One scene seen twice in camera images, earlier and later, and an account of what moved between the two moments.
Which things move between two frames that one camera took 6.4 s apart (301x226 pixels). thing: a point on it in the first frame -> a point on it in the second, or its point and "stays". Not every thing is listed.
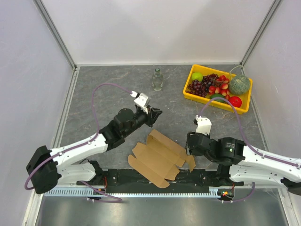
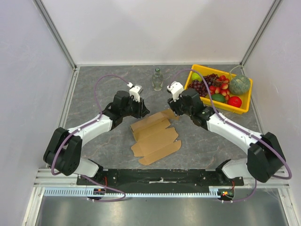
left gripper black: (153, 114) -> (142, 110)
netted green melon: (239, 84) stays
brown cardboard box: (158, 160) -> (155, 141)
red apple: (236, 101) stays
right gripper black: (193, 143) -> (175, 106)
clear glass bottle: (157, 81) stays
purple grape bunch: (200, 88) stays
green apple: (197, 76) stays
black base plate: (121, 181) stays
